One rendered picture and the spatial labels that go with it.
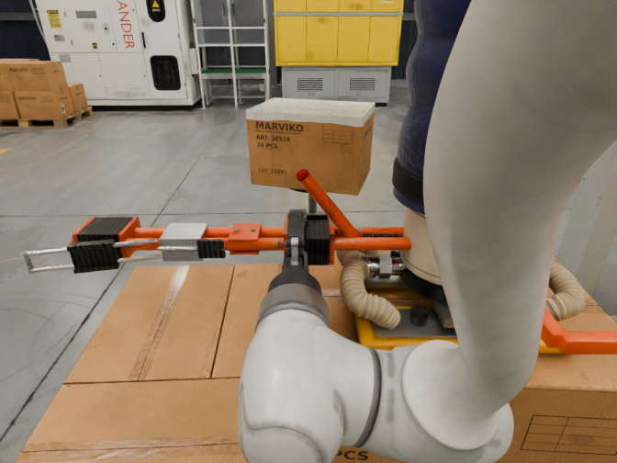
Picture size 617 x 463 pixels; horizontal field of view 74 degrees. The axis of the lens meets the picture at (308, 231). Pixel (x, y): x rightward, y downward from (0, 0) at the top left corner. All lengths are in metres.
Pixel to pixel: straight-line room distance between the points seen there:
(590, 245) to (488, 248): 2.08
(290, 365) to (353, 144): 1.72
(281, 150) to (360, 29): 5.93
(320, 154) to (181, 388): 1.33
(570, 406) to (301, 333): 0.47
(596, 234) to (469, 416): 1.89
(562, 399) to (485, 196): 0.60
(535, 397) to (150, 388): 0.92
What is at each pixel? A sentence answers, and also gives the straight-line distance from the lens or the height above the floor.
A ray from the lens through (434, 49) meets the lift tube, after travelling 0.60.
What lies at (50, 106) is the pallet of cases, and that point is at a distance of 7.35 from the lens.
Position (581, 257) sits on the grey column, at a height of 0.44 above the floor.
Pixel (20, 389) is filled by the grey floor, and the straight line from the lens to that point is 2.27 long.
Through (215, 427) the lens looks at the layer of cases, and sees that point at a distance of 1.12.
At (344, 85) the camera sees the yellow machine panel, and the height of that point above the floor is 0.38.
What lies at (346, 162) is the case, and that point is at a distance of 2.08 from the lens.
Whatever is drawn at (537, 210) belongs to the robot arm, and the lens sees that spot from 0.18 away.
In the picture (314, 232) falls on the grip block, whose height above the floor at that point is 1.10.
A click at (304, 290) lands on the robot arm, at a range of 0.50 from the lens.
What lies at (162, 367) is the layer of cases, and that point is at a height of 0.54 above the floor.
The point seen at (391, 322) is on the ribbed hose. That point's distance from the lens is 0.68.
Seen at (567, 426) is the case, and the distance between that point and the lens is 0.80.
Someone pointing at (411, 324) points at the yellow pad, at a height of 0.98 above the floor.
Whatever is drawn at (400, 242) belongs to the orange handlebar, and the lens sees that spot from 0.70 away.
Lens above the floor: 1.41
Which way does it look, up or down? 27 degrees down
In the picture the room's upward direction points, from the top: straight up
